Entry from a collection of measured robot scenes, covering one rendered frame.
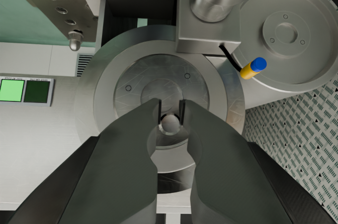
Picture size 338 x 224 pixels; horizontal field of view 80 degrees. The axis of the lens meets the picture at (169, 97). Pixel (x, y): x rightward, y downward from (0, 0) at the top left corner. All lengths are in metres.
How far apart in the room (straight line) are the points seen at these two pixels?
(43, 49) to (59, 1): 3.03
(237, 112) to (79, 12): 0.40
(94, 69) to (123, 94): 0.04
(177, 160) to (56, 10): 0.42
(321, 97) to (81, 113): 0.25
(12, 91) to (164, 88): 0.50
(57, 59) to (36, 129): 2.81
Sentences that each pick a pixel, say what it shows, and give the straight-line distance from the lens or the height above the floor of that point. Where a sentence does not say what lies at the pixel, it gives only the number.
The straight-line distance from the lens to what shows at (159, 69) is 0.16.
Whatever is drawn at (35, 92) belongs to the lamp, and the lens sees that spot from 0.59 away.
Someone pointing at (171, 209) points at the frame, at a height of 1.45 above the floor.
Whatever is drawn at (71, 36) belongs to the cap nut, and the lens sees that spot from 0.58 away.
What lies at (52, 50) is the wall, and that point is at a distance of 3.43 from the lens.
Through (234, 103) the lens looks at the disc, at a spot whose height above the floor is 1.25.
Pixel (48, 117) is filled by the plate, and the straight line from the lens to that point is 0.57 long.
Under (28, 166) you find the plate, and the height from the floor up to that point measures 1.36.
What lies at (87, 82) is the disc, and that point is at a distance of 0.19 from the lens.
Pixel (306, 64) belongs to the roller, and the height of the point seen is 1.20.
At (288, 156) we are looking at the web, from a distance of 0.33.
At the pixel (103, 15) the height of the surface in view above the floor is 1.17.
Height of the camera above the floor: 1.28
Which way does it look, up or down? 11 degrees down
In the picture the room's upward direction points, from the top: 178 degrees counter-clockwise
